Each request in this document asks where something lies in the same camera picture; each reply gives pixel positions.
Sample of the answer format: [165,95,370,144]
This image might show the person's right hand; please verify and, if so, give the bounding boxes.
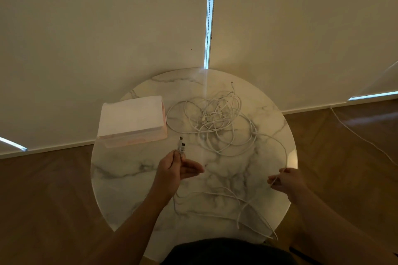
[267,167,310,205]

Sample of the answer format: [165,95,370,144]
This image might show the person's left hand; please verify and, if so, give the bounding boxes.
[149,149,205,203]

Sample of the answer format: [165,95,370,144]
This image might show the long white cable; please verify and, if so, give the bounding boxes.
[172,137,279,241]
[174,133,288,231]

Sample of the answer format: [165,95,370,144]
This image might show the pink white storage box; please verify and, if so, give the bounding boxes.
[97,96,168,149]

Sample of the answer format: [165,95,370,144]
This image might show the tangle of white cables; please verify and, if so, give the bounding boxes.
[165,81,288,172]

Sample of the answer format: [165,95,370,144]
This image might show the person's right forearm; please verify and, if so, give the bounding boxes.
[292,187,398,265]

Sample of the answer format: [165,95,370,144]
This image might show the person's left forearm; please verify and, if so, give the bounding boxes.
[84,190,175,265]

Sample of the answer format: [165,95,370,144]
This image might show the person's black clothing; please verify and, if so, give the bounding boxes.
[161,237,299,265]

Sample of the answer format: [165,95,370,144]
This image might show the beige roller blind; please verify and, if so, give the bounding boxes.
[204,0,398,115]
[0,0,209,160]

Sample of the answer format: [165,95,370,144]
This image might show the thin white floor cord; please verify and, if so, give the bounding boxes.
[330,107,398,166]

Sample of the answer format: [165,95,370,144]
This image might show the blind bead chain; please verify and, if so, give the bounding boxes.
[204,0,218,69]

